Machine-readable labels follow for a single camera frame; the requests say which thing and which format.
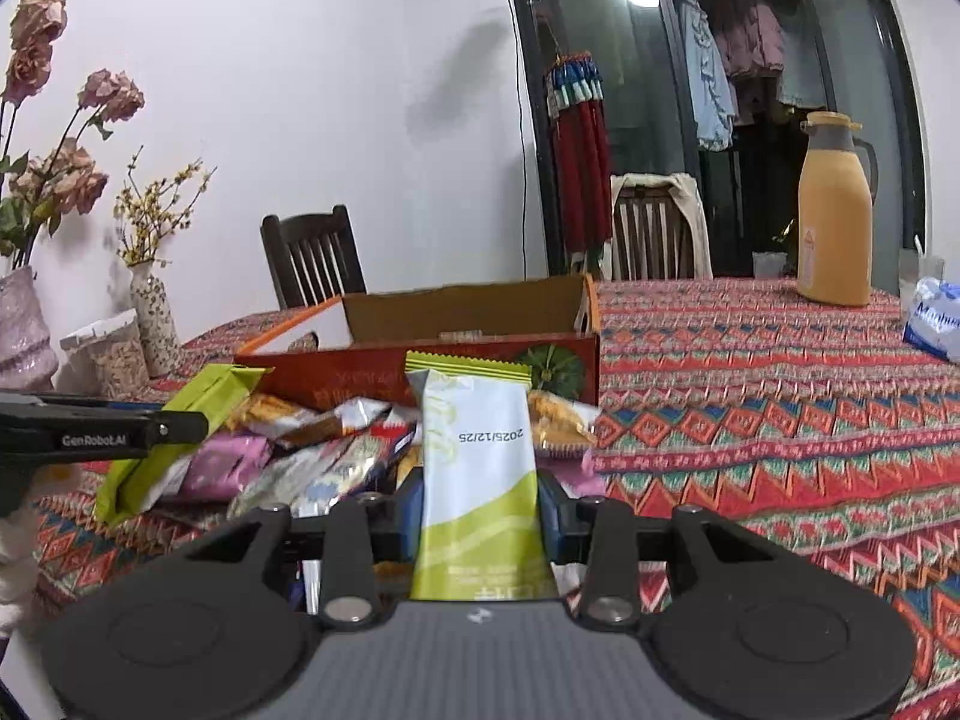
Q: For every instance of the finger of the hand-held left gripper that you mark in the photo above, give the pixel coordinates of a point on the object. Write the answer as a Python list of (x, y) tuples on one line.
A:
[(180, 426)]

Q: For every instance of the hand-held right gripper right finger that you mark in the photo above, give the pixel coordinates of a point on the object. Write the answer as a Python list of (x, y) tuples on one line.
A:
[(551, 521)]

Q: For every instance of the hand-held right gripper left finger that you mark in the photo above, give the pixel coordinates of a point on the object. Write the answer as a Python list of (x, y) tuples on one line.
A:
[(411, 517)]

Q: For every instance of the pink snack packet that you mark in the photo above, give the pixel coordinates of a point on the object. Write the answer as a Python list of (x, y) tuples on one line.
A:
[(225, 465)]

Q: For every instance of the white and green snack packet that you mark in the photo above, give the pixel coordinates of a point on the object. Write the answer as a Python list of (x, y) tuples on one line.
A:
[(480, 465)]

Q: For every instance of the pile of assorted snacks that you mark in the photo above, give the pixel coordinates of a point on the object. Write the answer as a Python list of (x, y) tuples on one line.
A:
[(330, 457)]

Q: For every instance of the orange cardboard box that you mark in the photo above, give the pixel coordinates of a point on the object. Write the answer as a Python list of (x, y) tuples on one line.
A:
[(465, 307)]

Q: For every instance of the clear bag of grains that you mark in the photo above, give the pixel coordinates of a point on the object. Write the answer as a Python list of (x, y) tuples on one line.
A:
[(112, 364)]

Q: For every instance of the speckled slim vase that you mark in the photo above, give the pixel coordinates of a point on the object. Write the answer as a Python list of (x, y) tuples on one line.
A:
[(154, 322)]

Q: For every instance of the pink ceramic vase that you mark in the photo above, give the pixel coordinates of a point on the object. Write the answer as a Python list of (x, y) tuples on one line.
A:
[(22, 330)]

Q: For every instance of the yellow flower branches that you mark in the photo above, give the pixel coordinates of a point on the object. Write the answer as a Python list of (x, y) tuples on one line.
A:
[(150, 217)]

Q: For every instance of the dark wooden chair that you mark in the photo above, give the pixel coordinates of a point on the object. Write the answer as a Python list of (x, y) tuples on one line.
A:
[(307, 225)]

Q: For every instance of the beige cloth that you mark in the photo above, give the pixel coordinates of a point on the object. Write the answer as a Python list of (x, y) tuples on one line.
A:
[(694, 225)]

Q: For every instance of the slatted wooden chair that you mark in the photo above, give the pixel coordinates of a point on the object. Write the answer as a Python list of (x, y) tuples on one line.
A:
[(645, 202)]

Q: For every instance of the small clear cup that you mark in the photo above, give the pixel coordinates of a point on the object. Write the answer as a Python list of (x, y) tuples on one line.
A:
[(769, 265)]

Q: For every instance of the red tassel hanging decoration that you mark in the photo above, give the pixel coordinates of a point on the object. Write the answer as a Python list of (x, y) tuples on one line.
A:
[(577, 157)]

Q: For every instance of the yellow thermos jug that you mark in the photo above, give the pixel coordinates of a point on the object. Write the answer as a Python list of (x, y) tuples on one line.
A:
[(832, 225)]

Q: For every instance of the dried pink roses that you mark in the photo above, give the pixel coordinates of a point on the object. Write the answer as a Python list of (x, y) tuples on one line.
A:
[(34, 22)]

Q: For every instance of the blue and white tissue pack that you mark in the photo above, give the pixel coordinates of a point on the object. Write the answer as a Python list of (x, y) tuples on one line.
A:
[(934, 322)]

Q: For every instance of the clear glass with straw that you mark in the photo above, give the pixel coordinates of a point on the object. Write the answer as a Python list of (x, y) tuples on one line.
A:
[(911, 270)]

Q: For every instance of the light blue hanging garment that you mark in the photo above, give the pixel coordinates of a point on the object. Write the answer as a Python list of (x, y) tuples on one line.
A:
[(709, 82)]

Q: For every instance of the black framed glass door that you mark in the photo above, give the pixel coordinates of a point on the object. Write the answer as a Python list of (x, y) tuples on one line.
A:
[(600, 30)]

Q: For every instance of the pale hanging garment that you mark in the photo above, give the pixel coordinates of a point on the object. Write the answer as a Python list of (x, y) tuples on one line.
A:
[(802, 75)]

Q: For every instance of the pink hanging garment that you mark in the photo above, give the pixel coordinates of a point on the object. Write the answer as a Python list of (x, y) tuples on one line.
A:
[(750, 37)]

